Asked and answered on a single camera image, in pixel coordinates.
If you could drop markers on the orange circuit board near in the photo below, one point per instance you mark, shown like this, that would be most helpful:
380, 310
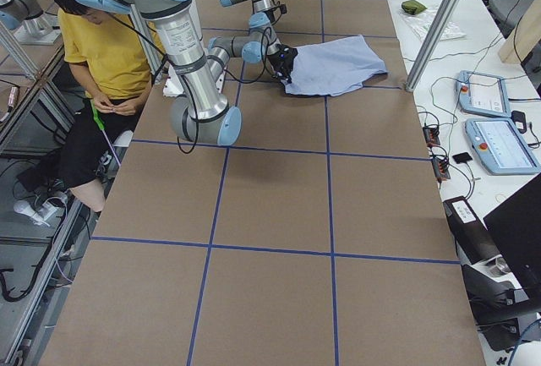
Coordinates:
440, 166

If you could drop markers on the person in yellow shirt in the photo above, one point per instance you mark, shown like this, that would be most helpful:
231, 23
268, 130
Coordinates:
106, 58

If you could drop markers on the blue teach pendant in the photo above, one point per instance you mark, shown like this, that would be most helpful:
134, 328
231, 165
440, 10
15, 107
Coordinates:
482, 94
500, 147

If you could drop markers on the far blue teach pendant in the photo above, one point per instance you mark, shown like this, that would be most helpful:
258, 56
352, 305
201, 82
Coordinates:
482, 94

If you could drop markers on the orange circuit board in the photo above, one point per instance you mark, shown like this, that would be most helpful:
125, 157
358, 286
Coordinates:
431, 135
440, 166

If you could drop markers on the aluminium frame post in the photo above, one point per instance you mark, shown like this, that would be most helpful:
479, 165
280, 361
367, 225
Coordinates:
425, 52

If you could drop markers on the orange circuit board far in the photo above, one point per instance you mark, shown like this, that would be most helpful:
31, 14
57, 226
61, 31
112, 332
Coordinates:
431, 135

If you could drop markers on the black device with label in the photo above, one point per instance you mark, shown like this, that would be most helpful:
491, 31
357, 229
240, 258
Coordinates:
468, 230

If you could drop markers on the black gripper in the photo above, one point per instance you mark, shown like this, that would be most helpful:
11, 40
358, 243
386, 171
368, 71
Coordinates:
283, 62

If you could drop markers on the near blue teach pendant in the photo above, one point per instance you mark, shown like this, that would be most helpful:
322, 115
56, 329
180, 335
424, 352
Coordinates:
500, 147

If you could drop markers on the blue striped dress shirt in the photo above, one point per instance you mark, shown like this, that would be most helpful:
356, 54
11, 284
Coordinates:
333, 68

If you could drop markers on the black monitor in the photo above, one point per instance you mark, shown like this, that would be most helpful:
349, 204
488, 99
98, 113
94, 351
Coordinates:
514, 226

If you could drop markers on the green folded cloth pouch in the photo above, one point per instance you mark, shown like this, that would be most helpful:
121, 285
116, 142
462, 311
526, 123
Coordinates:
413, 7

